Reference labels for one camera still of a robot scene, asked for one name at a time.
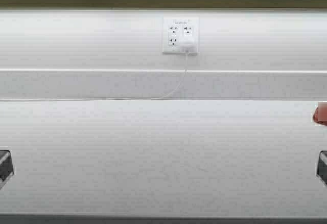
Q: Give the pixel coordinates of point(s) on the robot base right bracket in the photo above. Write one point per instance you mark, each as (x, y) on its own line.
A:
(322, 167)

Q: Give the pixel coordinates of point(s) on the red plastic container lid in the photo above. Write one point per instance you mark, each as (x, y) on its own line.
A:
(320, 114)

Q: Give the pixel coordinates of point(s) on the robot base left bracket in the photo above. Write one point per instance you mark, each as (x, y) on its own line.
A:
(6, 167)

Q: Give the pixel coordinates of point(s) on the white wall power outlet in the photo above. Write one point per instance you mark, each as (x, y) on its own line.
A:
(173, 29)

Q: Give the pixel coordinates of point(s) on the white charger plug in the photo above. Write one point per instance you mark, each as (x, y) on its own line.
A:
(188, 45)

